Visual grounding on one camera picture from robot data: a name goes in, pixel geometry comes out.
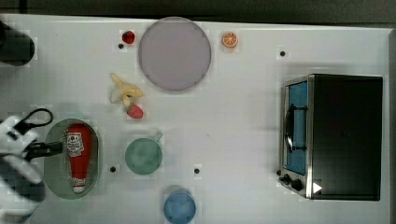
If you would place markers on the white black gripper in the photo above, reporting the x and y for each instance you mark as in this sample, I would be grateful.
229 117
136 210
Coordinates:
14 142

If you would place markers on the grey round plate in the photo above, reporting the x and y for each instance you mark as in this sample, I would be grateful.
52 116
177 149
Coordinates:
174 54

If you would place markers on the black pot top left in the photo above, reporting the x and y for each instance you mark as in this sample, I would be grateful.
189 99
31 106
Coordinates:
16 48

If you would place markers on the plush peeled banana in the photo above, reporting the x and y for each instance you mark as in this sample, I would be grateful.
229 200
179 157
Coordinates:
123 92

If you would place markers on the plush strawberry near plate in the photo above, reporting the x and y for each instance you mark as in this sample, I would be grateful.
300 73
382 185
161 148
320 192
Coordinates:
128 37

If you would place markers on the red plush ketchup bottle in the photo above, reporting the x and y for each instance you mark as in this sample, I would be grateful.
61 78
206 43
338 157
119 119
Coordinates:
79 150

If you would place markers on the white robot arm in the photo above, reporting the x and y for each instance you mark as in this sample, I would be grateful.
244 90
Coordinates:
22 187

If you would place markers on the orange slice toy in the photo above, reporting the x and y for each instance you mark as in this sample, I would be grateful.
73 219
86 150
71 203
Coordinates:
229 40

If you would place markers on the green cup with handle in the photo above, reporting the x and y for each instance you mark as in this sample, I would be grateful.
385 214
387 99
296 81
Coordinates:
144 155

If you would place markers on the plush strawberry near banana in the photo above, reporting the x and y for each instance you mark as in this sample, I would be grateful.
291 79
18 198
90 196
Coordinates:
135 112

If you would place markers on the silver toaster oven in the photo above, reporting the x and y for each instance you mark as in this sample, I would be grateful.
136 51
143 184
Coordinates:
331 137

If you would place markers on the blue cup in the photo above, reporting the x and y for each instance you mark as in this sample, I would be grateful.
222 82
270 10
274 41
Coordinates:
179 207

